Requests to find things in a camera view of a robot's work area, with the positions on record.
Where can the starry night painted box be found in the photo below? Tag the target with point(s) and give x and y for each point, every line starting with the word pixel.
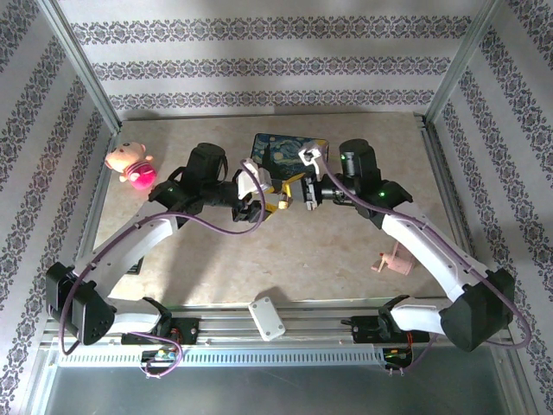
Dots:
pixel 281 151

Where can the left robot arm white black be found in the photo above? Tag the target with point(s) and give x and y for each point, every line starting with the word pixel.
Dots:
pixel 129 246

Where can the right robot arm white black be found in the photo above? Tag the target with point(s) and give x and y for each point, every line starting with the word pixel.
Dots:
pixel 432 250

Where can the pink plush pig toy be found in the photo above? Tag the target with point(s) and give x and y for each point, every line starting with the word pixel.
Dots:
pixel 131 166

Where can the small pink plastic toy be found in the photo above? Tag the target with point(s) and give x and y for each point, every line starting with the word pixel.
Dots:
pixel 395 263

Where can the white plastic box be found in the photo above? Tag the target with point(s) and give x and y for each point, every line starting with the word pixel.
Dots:
pixel 266 319

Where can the black abacus toy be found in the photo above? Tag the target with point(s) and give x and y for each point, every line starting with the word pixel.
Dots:
pixel 137 267

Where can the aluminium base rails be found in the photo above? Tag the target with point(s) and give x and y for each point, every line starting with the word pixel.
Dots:
pixel 311 322

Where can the grey metal sheet panel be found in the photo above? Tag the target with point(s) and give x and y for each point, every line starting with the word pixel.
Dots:
pixel 276 391

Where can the aluminium side rail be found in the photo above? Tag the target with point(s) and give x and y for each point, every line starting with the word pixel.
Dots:
pixel 99 203
pixel 445 181

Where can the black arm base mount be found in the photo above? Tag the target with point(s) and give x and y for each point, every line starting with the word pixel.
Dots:
pixel 365 328
pixel 186 330

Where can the aluminium frame post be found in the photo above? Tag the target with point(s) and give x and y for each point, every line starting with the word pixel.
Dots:
pixel 82 69
pixel 462 65

